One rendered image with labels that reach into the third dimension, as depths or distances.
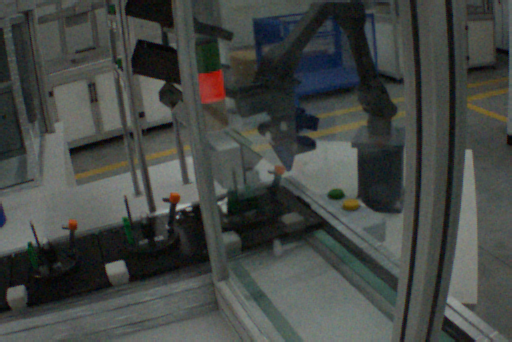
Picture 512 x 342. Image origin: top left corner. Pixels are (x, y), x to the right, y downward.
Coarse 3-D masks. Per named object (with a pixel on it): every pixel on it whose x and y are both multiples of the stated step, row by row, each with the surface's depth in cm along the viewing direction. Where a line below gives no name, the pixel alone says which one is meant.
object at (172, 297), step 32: (0, 256) 107; (128, 288) 94; (160, 288) 93; (192, 288) 97; (0, 320) 83; (32, 320) 84; (64, 320) 88; (96, 320) 90; (128, 320) 93; (160, 320) 96
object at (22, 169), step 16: (0, 32) 150; (0, 48) 152; (16, 48) 171; (0, 64) 154; (0, 80) 156; (0, 96) 158; (0, 112) 160; (16, 112) 163; (0, 128) 162; (16, 128) 165; (32, 128) 190; (0, 144) 164; (16, 144) 167; (0, 160) 166; (16, 160) 169; (0, 176) 168; (16, 176) 171; (32, 176) 174
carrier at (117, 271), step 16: (128, 208) 109; (128, 224) 102; (144, 224) 105; (160, 224) 112; (176, 224) 115; (192, 224) 114; (112, 240) 110; (128, 240) 105; (144, 240) 102; (160, 240) 102; (176, 240) 105; (192, 240) 107; (112, 256) 103; (128, 256) 103; (144, 256) 101; (160, 256) 102; (176, 256) 102; (192, 256) 101; (208, 256) 101; (112, 272) 94; (128, 272) 97; (144, 272) 97; (160, 272) 98
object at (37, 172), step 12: (0, 24) 148; (12, 24) 157; (24, 24) 207; (12, 36) 154; (12, 48) 153; (12, 60) 155; (12, 72) 156; (36, 96) 223; (24, 108) 164; (24, 120) 164; (24, 132) 166; (36, 168) 172; (36, 180) 174; (0, 192) 169; (12, 192) 171
